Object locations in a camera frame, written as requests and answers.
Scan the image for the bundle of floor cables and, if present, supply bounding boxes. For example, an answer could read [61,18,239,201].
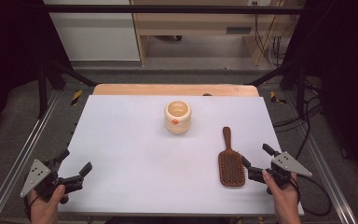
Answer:
[273,78,324,161]

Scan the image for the black metal stand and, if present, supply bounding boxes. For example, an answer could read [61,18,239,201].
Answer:
[244,59,310,117]
[36,59,98,119]

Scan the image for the aluminium floor rail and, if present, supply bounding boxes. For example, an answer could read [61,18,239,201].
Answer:
[0,90,61,224]
[302,133,358,224]

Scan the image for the white table sheet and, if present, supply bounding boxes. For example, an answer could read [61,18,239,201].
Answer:
[57,94,305,217]

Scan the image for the white cabinet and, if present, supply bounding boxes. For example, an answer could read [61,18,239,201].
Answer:
[42,0,142,63]

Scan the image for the light wooden desk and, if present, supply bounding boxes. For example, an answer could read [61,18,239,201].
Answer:
[130,0,306,67]

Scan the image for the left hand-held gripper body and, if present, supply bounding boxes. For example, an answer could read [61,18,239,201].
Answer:
[20,158,85,205]

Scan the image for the person's left hand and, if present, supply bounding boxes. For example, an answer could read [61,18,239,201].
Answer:
[27,184,70,224]

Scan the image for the cream ceramic cup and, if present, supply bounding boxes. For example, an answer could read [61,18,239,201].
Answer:
[163,100,193,135]

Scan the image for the hanging cables under desk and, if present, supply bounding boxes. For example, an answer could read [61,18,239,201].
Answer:
[253,0,300,68]

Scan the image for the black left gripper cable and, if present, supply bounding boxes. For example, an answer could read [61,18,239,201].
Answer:
[23,194,41,222]

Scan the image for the black curtain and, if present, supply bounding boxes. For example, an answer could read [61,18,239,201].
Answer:
[281,0,358,181]
[0,0,73,147]

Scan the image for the wooden table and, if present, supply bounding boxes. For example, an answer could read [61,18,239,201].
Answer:
[91,83,260,98]

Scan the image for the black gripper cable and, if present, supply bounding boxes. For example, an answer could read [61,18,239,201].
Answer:
[23,194,41,222]
[293,173,333,217]

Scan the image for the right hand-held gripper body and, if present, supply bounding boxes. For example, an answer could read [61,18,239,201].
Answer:
[247,151,313,196]

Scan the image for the person's right hand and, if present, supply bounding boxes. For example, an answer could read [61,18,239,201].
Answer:
[262,169,301,217]

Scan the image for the brown wooden hairbrush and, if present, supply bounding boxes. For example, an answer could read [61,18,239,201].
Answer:
[217,126,247,189]

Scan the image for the black horizontal frame bar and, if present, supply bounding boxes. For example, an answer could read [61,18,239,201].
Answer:
[42,4,306,15]

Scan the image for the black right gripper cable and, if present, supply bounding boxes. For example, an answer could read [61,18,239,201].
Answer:
[293,173,333,217]

